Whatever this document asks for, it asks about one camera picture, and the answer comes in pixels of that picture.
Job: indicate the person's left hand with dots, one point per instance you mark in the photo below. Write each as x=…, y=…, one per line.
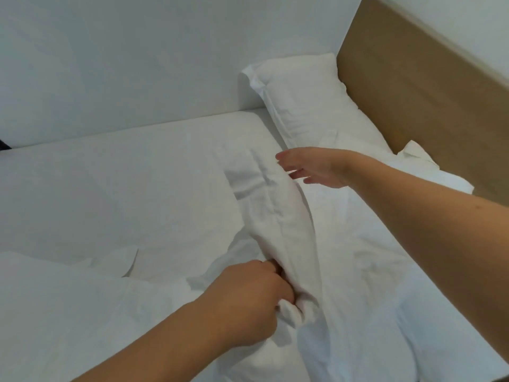
x=242, y=298

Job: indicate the person's right hand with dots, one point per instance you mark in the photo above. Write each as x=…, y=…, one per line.
x=322, y=165

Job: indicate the person's right thumb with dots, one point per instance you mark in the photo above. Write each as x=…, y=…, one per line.
x=314, y=180

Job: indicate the person's left fingers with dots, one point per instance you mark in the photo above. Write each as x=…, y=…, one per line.
x=284, y=284

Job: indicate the white duvet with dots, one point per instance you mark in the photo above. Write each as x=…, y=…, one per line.
x=278, y=274

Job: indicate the person's right forearm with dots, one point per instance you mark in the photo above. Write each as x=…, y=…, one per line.
x=433, y=234

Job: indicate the person's left forearm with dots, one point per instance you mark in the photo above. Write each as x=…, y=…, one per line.
x=159, y=346

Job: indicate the white pillow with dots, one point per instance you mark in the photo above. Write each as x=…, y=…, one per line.
x=310, y=99

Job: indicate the wooden headboard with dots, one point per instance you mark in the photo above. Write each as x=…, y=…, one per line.
x=429, y=91

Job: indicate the white bed sheet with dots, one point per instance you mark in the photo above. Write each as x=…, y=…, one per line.
x=119, y=186

